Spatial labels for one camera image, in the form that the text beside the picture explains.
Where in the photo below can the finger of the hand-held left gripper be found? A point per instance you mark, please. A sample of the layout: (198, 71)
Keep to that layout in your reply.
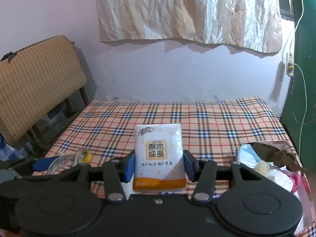
(44, 164)

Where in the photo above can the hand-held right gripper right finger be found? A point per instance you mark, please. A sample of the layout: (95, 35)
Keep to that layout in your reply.
(188, 165)

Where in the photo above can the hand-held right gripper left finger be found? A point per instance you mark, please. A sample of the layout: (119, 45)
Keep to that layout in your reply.
(129, 165)

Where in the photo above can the white orange tissue pack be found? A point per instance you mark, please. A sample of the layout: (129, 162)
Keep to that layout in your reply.
(158, 153)

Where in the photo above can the pale yellow plush duck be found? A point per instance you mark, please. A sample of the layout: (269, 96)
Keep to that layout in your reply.
(262, 167)

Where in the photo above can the olive green cloth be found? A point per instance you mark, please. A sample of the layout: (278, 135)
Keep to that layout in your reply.
(279, 156)

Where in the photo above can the blue plaid cloth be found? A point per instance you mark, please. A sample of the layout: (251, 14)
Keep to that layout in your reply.
(9, 148)

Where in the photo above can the pink cloth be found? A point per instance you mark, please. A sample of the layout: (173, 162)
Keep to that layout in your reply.
(296, 181)

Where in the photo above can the green door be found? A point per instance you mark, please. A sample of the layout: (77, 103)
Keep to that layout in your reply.
(309, 42)

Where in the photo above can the dark wooden frame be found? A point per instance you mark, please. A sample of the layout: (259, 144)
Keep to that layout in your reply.
(84, 96)

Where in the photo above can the wall socket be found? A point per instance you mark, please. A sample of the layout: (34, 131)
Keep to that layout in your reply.
(289, 65)

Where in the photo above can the crinkled beige wall cloth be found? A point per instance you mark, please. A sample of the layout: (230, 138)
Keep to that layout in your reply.
(172, 9)

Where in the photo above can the dark window frame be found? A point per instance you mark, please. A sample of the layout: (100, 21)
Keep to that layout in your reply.
(286, 0)

